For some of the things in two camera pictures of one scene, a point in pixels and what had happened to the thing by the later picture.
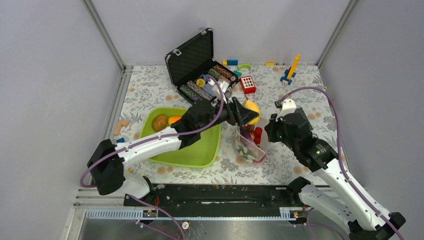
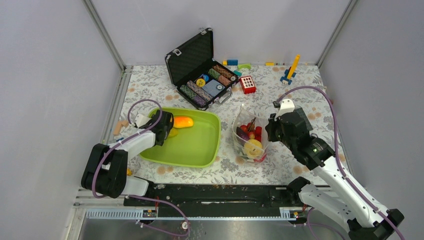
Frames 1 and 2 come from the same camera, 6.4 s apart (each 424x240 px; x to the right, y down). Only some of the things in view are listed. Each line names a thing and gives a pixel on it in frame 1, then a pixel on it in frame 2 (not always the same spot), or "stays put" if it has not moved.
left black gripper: [244, 114] to [152, 118]
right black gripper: [274, 122] stays put
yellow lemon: [253, 106] to [254, 148]
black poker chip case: [196, 76] stays put
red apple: [260, 161] stays put
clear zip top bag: [252, 141] stays put
